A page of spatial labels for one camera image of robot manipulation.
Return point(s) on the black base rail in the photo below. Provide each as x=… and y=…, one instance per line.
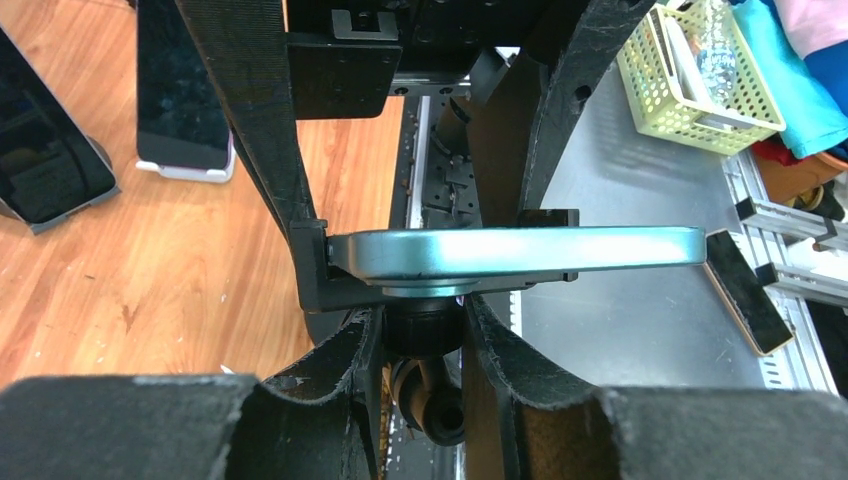
x=433, y=189

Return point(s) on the green perforated basket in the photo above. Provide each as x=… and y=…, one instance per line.
x=690, y=78

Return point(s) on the pink phone on white stand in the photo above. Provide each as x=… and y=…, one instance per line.
x=180, y=122

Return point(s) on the white phone stand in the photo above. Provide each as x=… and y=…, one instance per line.
x=212, y=176

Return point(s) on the black round-base clamp stand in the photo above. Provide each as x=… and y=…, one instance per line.
x=425, y=334

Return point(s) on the white phone on grey stand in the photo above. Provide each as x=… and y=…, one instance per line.
x=34, y=125

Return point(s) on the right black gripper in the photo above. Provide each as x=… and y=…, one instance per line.
x=533, y=64

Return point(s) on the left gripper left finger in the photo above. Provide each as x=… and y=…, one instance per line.
x=316, y=419

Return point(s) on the phone on metal table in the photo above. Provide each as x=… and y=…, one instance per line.
x=744, y=297

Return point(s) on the aluminium frame rails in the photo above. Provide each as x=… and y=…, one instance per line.
x=770, y=233

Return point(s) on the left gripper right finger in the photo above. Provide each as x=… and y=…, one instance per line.
x=527, y=418

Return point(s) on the pile of coloured cloths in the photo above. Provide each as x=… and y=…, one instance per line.
x=794, y=160

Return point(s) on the teal smartphone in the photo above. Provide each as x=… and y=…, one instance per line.
x=421, y=263

